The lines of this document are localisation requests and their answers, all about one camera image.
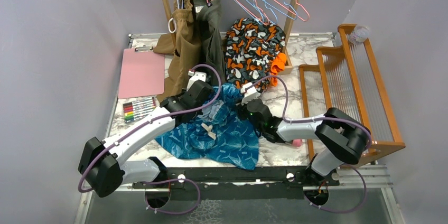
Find marker set pack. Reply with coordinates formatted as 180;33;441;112
123;97;156;123

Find pink clipboard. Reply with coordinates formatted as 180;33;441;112
118;48;165;99

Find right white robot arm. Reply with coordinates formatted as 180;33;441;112
237;99;372;185

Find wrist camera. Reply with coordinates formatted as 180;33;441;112
186;70;207;90
240;82;260;105

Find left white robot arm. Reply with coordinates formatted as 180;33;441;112
78;80;216;198

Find blue patterned shorts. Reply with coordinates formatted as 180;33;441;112
155;83;259;170

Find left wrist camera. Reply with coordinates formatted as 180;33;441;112
186;70;207;90

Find wooden drying rack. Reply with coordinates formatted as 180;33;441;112
298;24;406;165

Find dark green shorts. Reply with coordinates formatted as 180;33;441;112
193;0;226;86

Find wooden hanger stand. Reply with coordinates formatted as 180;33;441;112
155;0;309;76

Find pink capped pencil tube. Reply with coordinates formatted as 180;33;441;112
290;139;303;147

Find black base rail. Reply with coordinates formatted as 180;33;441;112
132;166;339;201

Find tan brown shorts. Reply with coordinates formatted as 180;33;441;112
153;0;201;101

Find orange camo shorts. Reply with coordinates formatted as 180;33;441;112
224;18;287;88

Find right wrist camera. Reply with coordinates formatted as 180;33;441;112
240;82;260;105

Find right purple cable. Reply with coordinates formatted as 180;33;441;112
251;75;373;153

